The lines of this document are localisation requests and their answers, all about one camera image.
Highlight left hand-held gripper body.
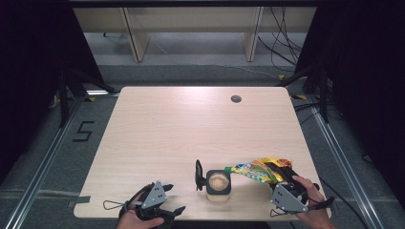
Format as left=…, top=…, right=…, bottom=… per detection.
left=135, top=180, right=177, bottom=223

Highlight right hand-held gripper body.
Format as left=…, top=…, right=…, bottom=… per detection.
left=270, top=171, right=320, bottom=214

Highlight yellow spouted seasoning pouch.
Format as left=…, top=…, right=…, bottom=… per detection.
left=224, top=157, right=293, bottom=185

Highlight person's right hand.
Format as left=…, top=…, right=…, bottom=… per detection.
left=292, top=175, right=332, bottom=225

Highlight person's left hand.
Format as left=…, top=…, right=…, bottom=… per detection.
left=115, top=209, right=165, bottom=229

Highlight grey floor tape strip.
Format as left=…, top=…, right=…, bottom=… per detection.
left=66, top=196, right=92, bottom=208

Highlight black metal stand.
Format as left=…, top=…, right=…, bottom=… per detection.
left=57, top=68, right=118, bottom=128
left=276, top=63, right=330, bottom=124

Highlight silver metal bar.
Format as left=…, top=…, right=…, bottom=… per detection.
left=85, top=90, right=121, bottom=97

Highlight black curtain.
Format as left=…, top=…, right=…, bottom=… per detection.
left=0, top=0, right=108, bottom=185
left=294, top=0, right=405, bottom=211

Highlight beige wooden shelf unit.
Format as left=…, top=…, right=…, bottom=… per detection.
left=73, top=7, right=318, bottom=63

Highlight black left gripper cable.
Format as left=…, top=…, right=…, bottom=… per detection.
left=117, top=184, right=153, bottom=223

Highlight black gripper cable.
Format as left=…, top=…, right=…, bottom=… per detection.
left=117, top=184, right=153, bottom=223
left=307, top=177, right=369, bottom=229

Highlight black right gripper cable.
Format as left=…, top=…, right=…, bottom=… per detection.
left=307, top=177, right=369, bottom=229

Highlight thin cord loop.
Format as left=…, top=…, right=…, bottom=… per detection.
left=102, top=199, right=128, bottom=212

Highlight aluminium floor rail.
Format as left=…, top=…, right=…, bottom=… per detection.
left=307, top=94, right=383, bottom=229
left=4, top=94, right=86, bottom=229

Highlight black floor cables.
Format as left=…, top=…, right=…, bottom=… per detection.
left=293, top=100, right=323, bottom=126

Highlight black hanging cable bundle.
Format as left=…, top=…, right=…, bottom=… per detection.
left=257, top=7, right=304, bottom=73

